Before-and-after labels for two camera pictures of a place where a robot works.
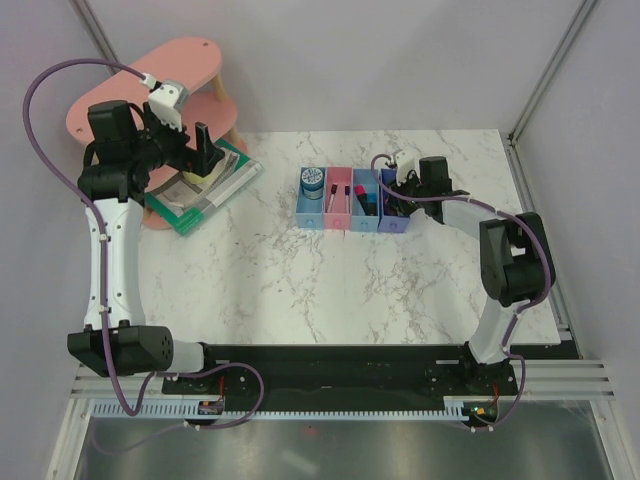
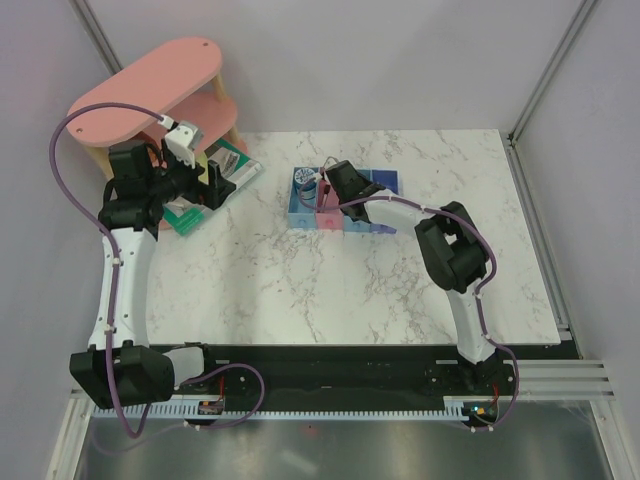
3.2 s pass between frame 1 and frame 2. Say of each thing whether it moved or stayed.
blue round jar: moved
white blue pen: moved
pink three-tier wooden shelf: stayed
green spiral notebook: stayed
